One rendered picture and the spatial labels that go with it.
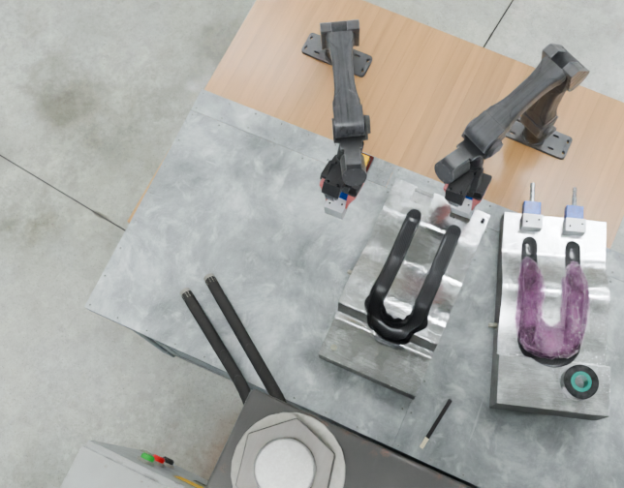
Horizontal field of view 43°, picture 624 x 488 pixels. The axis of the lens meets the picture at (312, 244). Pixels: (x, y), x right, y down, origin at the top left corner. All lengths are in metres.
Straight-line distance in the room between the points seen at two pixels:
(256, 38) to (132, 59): 1.09
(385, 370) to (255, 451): 1.22
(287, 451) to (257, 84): 1.67
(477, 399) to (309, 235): 0.60
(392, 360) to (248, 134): 0.76
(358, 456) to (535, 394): 1.19
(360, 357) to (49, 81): 1.97
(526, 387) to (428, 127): 0.77
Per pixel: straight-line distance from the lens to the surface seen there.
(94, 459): 1.43
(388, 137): 2.24
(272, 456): 0.78
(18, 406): 3.08
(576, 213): 2.15
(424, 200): 2.10
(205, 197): 2.20
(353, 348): 2.00
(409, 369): 1.99
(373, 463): 0.82
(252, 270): 2.12
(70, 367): 3.04
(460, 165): 1.82
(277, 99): 2.30
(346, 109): 1.82
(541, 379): 1.98
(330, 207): 1.99
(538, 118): 2.11
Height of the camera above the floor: 2.83
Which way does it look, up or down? 72 degrees down
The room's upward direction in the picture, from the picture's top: 10 degrees counter-clockwise
